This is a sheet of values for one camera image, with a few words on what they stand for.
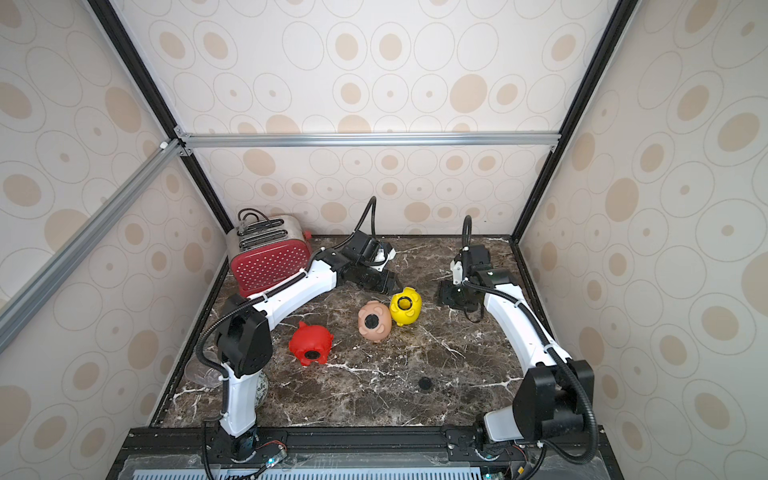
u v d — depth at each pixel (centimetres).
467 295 61
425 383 84
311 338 87
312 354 84
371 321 88
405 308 90
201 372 83
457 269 78
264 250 92
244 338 51
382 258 81
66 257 59
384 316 87
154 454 73
